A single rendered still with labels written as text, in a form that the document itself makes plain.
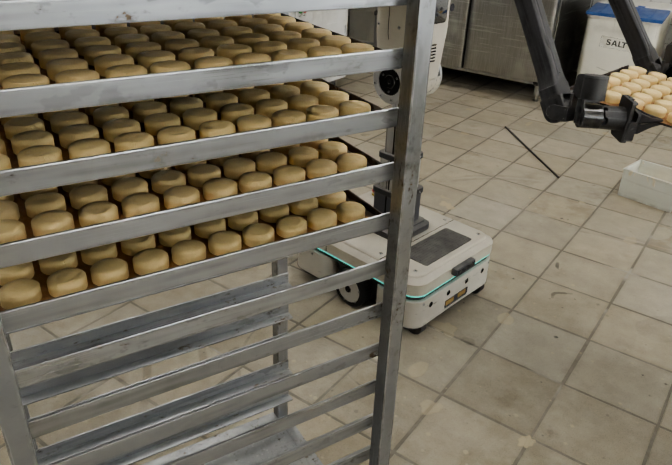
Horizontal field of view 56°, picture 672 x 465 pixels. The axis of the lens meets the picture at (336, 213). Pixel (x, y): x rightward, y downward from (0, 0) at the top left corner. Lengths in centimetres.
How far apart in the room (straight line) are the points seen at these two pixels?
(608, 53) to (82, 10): 484
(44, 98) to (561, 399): 187
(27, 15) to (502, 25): 475
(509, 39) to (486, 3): 34
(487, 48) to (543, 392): 360
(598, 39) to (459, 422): 382
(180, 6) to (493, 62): 469
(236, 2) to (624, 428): 181
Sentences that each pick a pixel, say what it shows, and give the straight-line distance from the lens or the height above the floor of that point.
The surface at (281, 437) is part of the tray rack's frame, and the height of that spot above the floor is 15.
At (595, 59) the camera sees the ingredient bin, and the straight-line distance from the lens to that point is 538.
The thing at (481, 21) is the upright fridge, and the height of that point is 58.
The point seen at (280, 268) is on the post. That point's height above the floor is 63.
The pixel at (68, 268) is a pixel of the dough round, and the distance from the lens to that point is 94.
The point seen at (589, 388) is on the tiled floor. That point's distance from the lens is 234.
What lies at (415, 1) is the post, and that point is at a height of 131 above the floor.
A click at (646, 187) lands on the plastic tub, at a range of 377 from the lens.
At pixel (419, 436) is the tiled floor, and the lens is 202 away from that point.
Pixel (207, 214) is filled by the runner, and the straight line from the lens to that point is 87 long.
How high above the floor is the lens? 144
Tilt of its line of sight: 27 degrees down
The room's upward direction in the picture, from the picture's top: 2 degrees clockwise
